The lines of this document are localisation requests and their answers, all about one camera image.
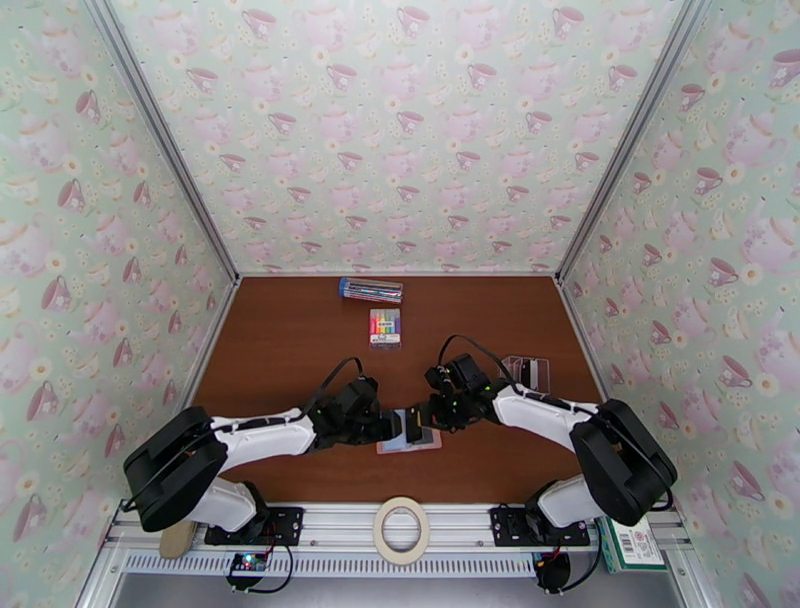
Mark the black credit card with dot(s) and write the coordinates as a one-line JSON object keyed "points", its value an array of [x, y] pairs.
{"points": [[414, 428]]}

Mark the small circuit board with LED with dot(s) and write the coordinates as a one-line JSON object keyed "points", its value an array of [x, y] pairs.
{"points": [[248, 562]]}

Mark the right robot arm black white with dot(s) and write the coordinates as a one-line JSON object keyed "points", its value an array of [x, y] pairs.
{"points": [[625, 462]]}

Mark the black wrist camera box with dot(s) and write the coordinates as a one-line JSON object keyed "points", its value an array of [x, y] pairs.
{"points": [[467, 370], [361, 390]]}

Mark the clear acrylic card stand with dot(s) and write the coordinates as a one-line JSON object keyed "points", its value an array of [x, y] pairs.
{"points": [[542, 378]]}

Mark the aluminium corner post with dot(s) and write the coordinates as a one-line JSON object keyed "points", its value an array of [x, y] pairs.
{"points": [[631, 134], [162, 134]]}

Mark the aluminium frame rail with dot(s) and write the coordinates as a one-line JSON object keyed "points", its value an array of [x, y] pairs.
{"points": [[337, 522]]}

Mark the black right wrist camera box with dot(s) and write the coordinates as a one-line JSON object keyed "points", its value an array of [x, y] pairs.
{"points": [[467, 370]]}

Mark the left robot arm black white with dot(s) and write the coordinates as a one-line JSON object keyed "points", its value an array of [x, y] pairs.
{"points": [[175, 469]]}

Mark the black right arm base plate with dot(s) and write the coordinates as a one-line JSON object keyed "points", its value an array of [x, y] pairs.
{"points": [[509, 525]]}

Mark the white masking tape roll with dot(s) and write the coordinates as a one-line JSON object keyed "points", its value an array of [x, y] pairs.
{"points": [[378, 531]]}

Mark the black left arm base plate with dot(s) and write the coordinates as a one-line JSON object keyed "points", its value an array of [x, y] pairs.
{"points": [[284, 522]]}

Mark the coloured marker pack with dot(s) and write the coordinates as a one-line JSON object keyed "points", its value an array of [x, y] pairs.
{"points": [[385, 328]]}

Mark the tan wooden block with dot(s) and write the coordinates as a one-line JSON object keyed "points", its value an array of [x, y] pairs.
{"points": [[177, 542]]}

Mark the green white cardboard box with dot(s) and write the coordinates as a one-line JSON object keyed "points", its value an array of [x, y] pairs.
{"points": [[637, 547]]}

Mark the blue coloured pencil tube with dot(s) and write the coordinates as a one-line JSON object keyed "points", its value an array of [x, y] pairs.
{"points": [[370, 290]]}

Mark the pink leather card holder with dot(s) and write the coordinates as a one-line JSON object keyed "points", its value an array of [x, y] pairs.
{"points": [[390, 445]]}

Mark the grey credit card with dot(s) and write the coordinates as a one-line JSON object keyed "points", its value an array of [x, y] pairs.
{"points": [[430, 437]]}

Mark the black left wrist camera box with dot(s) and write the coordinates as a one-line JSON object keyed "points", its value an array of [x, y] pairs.
{"points": [[361, 390]]}

